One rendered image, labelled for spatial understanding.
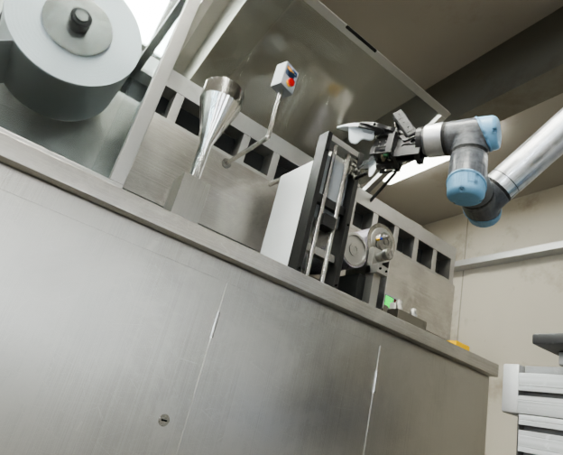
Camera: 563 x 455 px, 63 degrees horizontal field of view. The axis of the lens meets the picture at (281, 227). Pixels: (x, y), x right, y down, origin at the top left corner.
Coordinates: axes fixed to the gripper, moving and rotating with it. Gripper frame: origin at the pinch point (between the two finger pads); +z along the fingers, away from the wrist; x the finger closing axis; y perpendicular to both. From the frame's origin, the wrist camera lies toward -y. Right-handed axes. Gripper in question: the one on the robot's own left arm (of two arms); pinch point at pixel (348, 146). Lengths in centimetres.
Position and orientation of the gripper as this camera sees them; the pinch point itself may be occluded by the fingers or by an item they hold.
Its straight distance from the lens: 120.1
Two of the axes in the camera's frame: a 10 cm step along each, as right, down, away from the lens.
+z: -8.2, 0.3, 5.7
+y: -3.0, 8.3, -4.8
